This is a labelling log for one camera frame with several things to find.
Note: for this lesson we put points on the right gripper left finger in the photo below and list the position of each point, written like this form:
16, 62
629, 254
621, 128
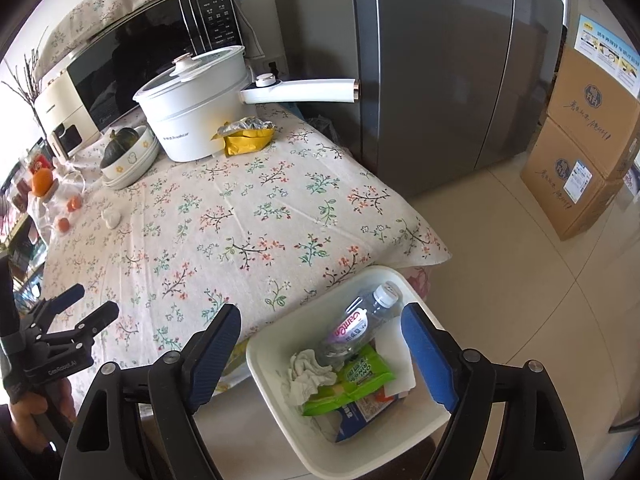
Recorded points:
138, 423

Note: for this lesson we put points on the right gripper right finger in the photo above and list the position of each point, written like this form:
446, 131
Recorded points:
535, 440

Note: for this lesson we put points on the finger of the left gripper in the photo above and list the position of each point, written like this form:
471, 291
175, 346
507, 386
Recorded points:
42, 314
88, 327

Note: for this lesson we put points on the white tissue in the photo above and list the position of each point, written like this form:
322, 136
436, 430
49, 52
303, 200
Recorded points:
305, 377

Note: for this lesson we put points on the green onion rings bag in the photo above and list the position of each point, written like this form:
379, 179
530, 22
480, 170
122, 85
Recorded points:
364, 374

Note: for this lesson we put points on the blue almond snack box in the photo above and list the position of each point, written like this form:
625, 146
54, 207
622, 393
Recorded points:
355, 416

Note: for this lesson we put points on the clear plastic water bottle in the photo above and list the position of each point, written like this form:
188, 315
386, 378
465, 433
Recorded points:
358, 324

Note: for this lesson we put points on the white orange fish snack box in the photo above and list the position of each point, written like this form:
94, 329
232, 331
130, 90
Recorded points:
393, 350

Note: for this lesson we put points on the white trash bin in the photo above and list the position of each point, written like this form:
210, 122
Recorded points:
400, 427

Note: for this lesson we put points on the person's left hand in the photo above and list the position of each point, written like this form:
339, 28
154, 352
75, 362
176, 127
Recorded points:
31, 404

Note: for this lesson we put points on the floral tablecloth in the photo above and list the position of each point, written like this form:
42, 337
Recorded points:
266, 231

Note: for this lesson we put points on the glass jar with cork lid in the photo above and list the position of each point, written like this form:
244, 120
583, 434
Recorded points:
47, 210

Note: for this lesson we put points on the large orange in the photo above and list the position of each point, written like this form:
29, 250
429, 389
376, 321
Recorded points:
42, 180

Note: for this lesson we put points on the white floral bowl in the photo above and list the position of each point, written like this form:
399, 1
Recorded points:
144, 143

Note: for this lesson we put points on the cream air fryer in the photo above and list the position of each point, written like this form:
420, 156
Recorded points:
68, 126

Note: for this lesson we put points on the green kabocha squash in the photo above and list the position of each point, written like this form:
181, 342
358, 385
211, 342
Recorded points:
121, 141

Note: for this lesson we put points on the dried branches in vase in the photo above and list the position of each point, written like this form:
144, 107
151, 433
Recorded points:
25, 84

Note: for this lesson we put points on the white electric cooking pot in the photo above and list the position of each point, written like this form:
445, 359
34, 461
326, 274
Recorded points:
187, 104

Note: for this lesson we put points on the lower cardboard box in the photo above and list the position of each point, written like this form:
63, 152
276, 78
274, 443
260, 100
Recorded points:
570, 190

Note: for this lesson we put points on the cardboard box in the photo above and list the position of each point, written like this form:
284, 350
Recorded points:
570, 190
597, 113

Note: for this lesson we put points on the yellow crumpled snack wrapper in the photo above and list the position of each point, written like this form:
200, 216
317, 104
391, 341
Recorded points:
247, 135

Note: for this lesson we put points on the upper cardboard box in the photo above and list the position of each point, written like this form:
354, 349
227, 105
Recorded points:
597, 113

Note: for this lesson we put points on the black microwave oven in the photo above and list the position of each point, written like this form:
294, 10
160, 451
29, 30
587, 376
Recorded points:
108, 72

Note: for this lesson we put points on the grey refrigerator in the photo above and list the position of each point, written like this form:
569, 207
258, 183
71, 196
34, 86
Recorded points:
447, 87

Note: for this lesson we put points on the wire rack with packages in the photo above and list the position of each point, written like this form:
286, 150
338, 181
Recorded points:
19, 236

